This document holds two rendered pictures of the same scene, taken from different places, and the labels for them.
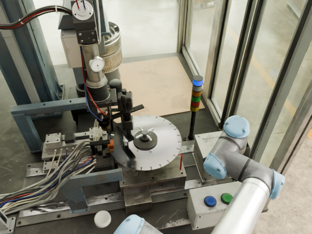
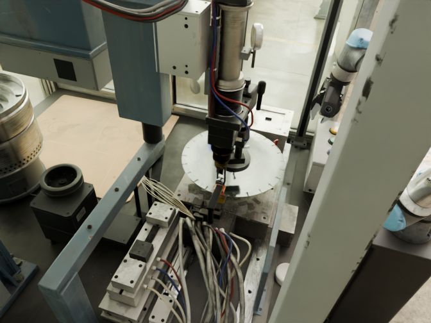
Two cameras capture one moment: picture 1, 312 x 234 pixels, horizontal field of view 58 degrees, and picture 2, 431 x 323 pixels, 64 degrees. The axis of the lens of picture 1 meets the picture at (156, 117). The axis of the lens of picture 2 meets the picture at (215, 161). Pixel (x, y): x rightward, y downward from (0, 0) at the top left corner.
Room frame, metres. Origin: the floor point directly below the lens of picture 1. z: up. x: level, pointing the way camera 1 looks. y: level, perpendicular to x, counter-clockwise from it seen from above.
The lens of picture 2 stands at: (0.54, 0.82, 1.67)
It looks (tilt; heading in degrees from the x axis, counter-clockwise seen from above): 42 degrees down; 295
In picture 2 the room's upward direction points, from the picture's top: 4 degrees clockwise
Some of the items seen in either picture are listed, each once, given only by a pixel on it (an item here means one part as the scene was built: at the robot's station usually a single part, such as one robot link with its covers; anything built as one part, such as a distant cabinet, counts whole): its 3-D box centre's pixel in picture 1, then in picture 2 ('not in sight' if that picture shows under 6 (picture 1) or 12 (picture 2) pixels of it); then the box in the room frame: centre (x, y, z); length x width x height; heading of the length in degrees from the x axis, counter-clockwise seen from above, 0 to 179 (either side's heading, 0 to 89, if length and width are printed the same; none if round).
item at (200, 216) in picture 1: (222, 204); (325, 156); (0.58, -0.28, 0.82); 0.28 x 0.11 x 0.15; 100
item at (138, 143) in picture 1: (145, 138); (233, 155); (0.83, 0.05, 0.96); 0.11 x 0.11 x 0.03
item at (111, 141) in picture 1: (102, 146); (215, 202); (0.80, 0.24, 0.95); 0.10 x 0.03 x 0.07; 100
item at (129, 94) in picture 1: (126, 110); (243, 113); (0.79, 0.12, 1.17); 0.06 x 0.05 x 0.20; 91
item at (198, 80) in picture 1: (198, 80); not in sight; (1.02, -0.19, 1.14); 0.05 x 0.04 x 0.03; 10
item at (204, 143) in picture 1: (216, 156); (265, 133); (0.83, -0.29, 0.82); 0.18 x 0.18 x 0.15; 10
